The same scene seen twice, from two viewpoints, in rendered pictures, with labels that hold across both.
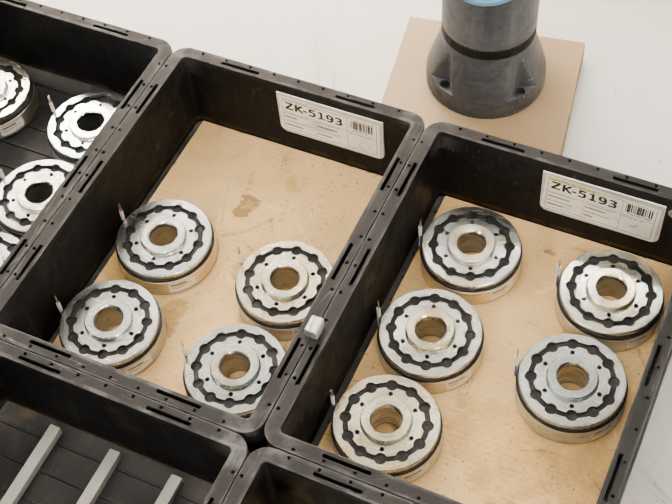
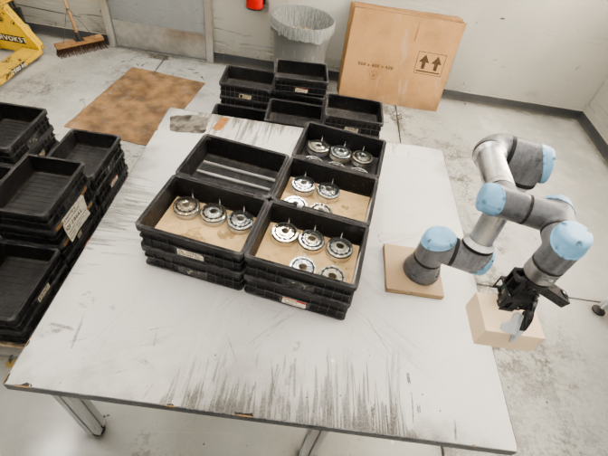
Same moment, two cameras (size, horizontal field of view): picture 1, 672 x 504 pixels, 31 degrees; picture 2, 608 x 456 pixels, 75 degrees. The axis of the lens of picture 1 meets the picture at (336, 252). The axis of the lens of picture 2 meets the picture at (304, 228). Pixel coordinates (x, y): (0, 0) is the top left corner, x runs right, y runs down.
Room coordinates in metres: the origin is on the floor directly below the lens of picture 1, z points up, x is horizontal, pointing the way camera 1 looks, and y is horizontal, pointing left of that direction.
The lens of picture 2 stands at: (0.19, -1.00, 2.00)
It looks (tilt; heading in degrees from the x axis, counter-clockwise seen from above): 47 degrees down; 67
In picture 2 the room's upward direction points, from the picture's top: 10 degrees clockwise
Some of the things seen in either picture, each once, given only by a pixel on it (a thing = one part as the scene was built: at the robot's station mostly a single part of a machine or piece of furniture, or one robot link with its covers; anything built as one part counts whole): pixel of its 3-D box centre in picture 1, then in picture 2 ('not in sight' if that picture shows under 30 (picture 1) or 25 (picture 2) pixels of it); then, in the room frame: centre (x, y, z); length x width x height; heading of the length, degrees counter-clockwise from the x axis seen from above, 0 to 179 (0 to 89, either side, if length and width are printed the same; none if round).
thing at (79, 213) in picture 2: not in sight; (77, 216); (-0.36, 0.63, 0.41); 0.31 x 0.02 x 0.16; 69
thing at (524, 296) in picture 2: not in sight; (521, 289); (0.96, -0.63, 1.24); 0.09 x 0.08 x 0.12; 159
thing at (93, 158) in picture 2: not in sight; (89, 174); (-0.35, 1.08, 0.31); 0.40 x 0.30 x 0.34; 69
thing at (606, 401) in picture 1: (571, 380); (302, 268); (0.56, -0.21, 0.86); 0.10 x 0.10 x 0.01
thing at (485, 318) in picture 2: not in sight; (502, 321); (0.99, -0.64, 1.09); 0.16 x 0.12 x 0.07; 159
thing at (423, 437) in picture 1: (386, 422); (285, 232); (0.53, -0.03, 0.86); 0.10 x 0.10 x 0.01
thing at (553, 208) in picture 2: not in sight; (549, 216); (1.01, -0.54, 1.40); 0.11 x 0.11 x 0.08; 56
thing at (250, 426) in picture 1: (214, 224); (327, 190); (0.74, 0.12, 0.92); 0.40 x 0.30 x 0.02; 150
